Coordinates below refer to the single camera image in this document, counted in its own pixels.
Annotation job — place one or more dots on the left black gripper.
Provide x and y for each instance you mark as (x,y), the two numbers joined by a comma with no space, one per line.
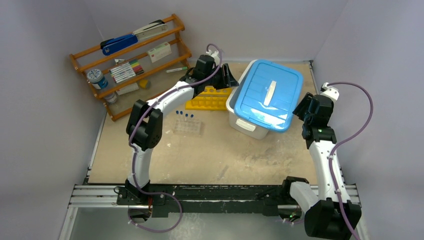
(227,80)

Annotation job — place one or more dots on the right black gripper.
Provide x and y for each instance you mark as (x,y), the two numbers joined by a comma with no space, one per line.
(303,106)

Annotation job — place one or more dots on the yellow test tube rack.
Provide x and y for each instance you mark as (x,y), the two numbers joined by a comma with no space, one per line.
(210,99)

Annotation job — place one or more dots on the blue plastic lid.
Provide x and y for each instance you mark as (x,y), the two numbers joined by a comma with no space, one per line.
(269,95)

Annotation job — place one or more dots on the white plastic bin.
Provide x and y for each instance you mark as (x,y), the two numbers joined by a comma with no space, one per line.
(238,123)

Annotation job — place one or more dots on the white green box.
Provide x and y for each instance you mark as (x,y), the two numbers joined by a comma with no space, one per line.
(159,52)

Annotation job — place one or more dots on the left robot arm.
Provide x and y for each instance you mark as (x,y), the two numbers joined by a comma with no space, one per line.
(145,124)

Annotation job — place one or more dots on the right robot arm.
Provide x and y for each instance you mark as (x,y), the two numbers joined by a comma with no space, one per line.
(329,214)

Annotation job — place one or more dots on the green white marker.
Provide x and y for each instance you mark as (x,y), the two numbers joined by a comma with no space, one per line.
(176,69)

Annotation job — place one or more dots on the clear tube rack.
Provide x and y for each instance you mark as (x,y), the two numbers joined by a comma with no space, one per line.
(188,127)

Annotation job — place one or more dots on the yellow sponge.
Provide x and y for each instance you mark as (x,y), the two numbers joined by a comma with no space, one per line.
(144,84)

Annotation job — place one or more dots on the white flat box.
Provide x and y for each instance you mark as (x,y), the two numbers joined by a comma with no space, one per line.
(128,89)

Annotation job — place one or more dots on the coloured marker pack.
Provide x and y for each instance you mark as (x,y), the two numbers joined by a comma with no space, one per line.
(126,71)

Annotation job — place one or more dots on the wooden shelf rack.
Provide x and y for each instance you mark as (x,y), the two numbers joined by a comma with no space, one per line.
(161,81)

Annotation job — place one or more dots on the small clear jar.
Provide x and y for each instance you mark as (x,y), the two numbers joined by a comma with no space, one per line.
(111,98)

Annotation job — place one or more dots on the blue grey stapler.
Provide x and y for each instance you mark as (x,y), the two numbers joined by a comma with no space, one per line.
(117,44)

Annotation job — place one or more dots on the blue lid jar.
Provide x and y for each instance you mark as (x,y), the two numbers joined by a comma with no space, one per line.
(97,79)

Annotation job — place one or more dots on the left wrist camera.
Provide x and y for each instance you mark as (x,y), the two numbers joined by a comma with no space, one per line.
(216,55)

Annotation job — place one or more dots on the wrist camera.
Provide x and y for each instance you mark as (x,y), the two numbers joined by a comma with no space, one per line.
(216,55)
(330,92)

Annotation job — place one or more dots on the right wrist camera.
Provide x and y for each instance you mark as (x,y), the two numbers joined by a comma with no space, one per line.
(330,92)

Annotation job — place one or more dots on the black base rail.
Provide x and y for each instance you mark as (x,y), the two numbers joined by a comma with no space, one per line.
(164,199)

